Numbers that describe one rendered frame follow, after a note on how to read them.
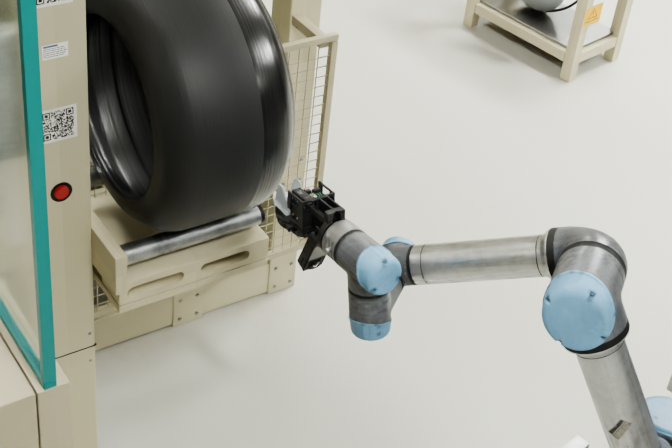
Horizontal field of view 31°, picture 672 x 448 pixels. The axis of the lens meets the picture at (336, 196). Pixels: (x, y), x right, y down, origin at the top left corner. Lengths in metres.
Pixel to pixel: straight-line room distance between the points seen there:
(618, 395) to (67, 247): 1.15
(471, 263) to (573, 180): 2.43
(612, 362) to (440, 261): 0.36
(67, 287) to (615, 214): 2.39
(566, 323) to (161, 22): 0.93
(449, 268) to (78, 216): 0.78
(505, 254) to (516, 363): 1.62
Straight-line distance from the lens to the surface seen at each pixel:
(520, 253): 2.17
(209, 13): 2.37
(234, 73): 2.34
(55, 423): 1.84
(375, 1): 5.61
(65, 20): 2.29
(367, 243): 2.13
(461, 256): 2.21
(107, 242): 2.54
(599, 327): 2.01
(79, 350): 2.78
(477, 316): 3.91
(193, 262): 2.63
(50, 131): 2.40
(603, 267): 2.05
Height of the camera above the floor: 2.53
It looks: 36 degrees down
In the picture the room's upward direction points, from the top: 7 degrees clockwise
